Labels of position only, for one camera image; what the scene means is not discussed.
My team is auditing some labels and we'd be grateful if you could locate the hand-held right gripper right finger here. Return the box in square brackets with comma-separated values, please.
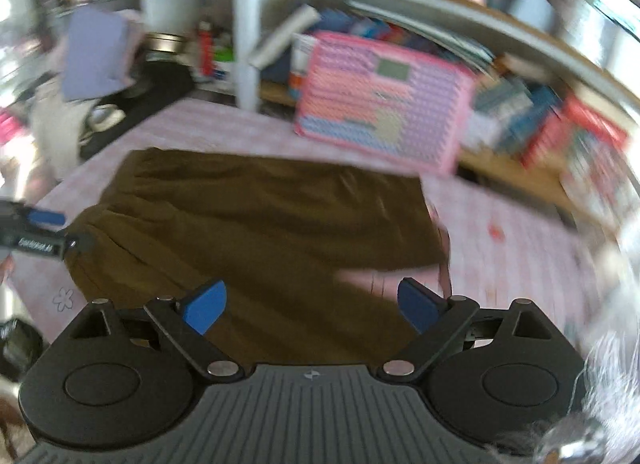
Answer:
[376, 277, 571, 384]

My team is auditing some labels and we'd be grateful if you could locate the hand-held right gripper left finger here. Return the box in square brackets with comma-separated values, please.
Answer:
[70, 280, 246, 384]

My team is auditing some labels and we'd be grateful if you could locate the brown corduroy garment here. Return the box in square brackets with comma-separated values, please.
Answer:
[67, 148, 452, 366]

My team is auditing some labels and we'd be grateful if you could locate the pink cartoon desk mat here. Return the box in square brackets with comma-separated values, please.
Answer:
[10, 96, 621, 375]

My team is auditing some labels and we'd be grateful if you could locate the white smartwatch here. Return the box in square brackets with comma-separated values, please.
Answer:
[82, 105, 126, 134]

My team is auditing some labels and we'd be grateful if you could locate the black flat case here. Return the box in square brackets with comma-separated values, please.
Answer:
[79, 61, 197, 161]

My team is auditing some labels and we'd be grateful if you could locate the lavender cloth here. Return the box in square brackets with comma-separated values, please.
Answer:
[61, 8, 143, 102]

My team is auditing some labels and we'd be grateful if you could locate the brass bowl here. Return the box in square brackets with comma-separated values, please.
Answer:
[142, 31, 186, 56]

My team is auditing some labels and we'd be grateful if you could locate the pink toy learning tablet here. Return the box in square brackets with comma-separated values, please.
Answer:
[294, 30, 477, 176]

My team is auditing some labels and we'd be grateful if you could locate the row of colourful books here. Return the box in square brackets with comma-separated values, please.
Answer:
[320, 4, 566, 155]

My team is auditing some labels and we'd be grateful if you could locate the white jar with green lid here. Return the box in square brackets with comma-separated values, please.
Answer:
[212, 46, 236, 80]

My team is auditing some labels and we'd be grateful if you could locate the stack of thick red books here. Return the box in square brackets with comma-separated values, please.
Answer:
[520, 94, 630, 185]

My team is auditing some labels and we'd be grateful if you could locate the white and orange carton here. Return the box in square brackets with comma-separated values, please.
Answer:
[289, 34, 318, 101]

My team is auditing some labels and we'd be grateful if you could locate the white shelf unit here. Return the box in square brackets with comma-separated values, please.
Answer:
[0, 0, 640, 225]

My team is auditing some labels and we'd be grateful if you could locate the white leaning book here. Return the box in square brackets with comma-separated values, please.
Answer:
[249, 4, 321, 70]

